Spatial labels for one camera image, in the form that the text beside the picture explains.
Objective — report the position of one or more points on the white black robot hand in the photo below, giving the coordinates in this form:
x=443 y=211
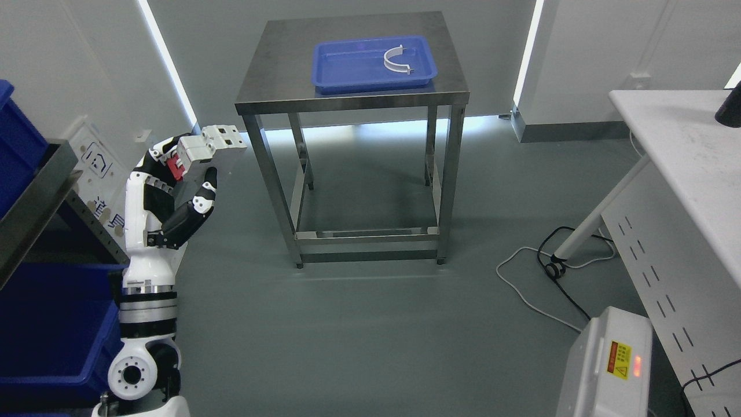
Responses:
x=154 y=229

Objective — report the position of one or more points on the grey circuit breaker red switches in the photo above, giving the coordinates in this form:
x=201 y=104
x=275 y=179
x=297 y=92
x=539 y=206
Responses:
x=218 y=147

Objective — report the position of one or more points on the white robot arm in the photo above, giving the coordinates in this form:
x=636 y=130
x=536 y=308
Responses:
x=149 y=359

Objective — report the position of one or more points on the steel shelf rack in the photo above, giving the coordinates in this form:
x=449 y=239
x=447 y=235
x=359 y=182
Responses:
x=50 y=223

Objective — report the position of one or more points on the white sign board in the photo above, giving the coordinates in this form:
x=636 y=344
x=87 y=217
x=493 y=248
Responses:
x=102 y=184

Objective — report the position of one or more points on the large blue bin left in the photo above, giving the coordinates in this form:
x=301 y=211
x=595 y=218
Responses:
x=59 y=324

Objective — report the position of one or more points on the blue plastic tray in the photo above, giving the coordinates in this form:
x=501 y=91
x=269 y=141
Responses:
x=374 y=64

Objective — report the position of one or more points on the stainless steel table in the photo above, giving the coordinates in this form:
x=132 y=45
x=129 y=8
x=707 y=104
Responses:
x=278 y=81

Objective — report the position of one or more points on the white machine with warning label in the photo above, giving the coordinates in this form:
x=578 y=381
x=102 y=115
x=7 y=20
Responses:
x=608 y=368

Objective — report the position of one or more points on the white desk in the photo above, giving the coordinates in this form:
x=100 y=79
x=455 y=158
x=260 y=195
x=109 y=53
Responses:
x=674 y=218

